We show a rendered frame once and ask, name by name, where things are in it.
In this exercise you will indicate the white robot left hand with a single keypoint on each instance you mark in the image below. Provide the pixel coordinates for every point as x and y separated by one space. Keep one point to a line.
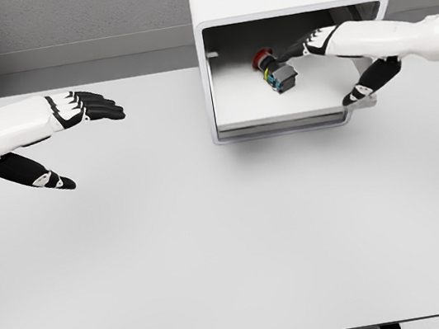
24 120

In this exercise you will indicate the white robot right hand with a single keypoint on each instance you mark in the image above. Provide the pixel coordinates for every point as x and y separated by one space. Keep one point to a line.
362 39

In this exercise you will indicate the red-button black load switch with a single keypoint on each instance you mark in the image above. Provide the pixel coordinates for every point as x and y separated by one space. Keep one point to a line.
280 75

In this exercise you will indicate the white sliding cabinet drawer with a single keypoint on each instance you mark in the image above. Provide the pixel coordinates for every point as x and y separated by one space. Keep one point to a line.
247 101

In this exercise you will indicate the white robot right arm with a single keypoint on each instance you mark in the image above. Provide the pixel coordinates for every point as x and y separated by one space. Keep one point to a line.
433 39

